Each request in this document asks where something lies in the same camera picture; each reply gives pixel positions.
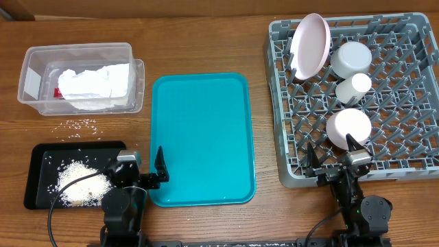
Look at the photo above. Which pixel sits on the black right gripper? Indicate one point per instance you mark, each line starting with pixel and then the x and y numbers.
pixel 312 162

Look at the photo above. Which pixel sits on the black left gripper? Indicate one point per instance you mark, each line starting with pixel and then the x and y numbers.
pixel 153 181

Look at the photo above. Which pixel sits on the pink plastic bowl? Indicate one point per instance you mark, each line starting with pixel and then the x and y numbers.
pixel 348 121

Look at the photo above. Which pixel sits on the white plastic cup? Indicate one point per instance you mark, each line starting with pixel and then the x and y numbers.
pixel 355 86

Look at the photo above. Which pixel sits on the grey plastic bowl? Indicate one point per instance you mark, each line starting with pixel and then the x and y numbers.
pixel 351 58

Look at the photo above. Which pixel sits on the white napkin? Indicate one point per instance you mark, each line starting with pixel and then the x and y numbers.
pixel 117 78
pixel 87 84

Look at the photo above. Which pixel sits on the pink round plate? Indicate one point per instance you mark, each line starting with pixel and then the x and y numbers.
pixel 310 46

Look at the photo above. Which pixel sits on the red snack wrapper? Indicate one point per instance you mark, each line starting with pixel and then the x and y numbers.
pixel 57 93

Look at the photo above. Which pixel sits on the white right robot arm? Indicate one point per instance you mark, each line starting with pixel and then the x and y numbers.
pixel 366 217

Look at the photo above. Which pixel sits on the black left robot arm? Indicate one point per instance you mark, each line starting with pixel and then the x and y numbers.
pixel 124 205

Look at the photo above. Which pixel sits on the grey dishwasher rack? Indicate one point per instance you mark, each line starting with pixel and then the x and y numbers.
pixel 402 103

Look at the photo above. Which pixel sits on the teal plastic tray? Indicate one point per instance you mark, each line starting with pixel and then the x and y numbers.
pixel 203 124

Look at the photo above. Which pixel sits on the pile of white rice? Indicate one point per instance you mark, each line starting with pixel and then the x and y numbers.
pixel 86 193

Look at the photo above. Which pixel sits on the scattered rice grains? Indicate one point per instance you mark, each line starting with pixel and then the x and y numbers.
pixel 77 130

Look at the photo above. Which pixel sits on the clear plastic bin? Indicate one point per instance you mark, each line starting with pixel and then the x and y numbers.
pixel 51 61

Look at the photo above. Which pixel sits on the black tray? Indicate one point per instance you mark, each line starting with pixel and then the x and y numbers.
pixel 48 160

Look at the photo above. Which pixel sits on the white label sticker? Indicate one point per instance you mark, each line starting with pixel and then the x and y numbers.
pixel 32 83

